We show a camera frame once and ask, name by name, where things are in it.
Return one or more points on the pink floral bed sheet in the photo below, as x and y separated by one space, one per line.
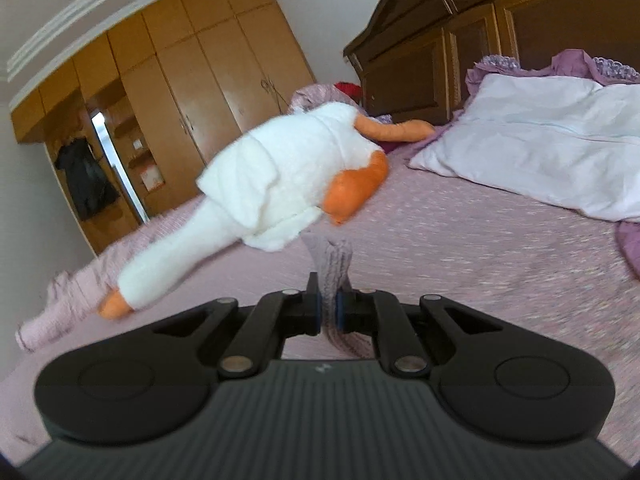
543 268

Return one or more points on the dark wooden headboard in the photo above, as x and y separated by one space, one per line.
413 56

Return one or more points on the white pillow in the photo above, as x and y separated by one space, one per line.
564 141

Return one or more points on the white goose plush toy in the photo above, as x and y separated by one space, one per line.
265 188

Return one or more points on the purple ruffled pillow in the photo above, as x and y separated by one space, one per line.
570 63

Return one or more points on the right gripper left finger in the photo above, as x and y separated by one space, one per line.
137 386

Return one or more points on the pink checkered blanket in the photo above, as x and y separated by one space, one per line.
72 297

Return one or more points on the dark hanging garment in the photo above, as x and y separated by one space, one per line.
90 190

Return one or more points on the pink knitted cardigan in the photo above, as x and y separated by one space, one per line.
332 259

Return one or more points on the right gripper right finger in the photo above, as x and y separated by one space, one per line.
500 380

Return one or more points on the white box on shelf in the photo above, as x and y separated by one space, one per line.
151 177

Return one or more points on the wooden wardrobe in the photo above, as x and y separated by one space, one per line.
170 84

